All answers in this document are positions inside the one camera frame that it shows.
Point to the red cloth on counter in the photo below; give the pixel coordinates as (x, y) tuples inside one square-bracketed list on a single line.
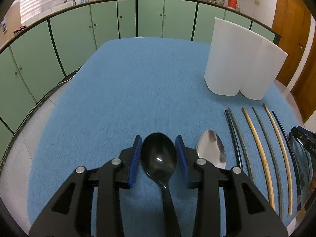
[(21, 28)]

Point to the grey chopstick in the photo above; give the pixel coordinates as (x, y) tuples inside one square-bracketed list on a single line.
[(277, 171), (243, 145)]

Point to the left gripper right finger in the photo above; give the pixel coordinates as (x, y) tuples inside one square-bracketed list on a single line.
[(248, 213)]

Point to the black plastic spoon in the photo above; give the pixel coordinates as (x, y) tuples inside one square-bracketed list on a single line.
[(159, 159)]

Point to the black chopstick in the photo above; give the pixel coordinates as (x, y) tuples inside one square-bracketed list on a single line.
[(234, 140)]

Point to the shiny metal spoon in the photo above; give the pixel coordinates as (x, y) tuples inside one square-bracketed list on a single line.
[(211, 148)]

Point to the white plastic utensil holder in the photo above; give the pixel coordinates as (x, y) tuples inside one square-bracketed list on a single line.
[(241, 61)]

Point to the green lower kitchen cabinets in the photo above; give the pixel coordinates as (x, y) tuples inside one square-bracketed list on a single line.
[(45, 53)]

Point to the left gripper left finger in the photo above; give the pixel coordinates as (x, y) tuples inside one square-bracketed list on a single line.
[(69, 211)]

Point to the brown wooden door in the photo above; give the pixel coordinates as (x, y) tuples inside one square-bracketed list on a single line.
[(304, 89), (291, 22)]

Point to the cardboard box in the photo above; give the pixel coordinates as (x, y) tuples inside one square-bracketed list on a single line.
[(10, 23)]

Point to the blue table cloth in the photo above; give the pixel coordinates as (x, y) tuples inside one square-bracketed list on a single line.
[(139, 86)]

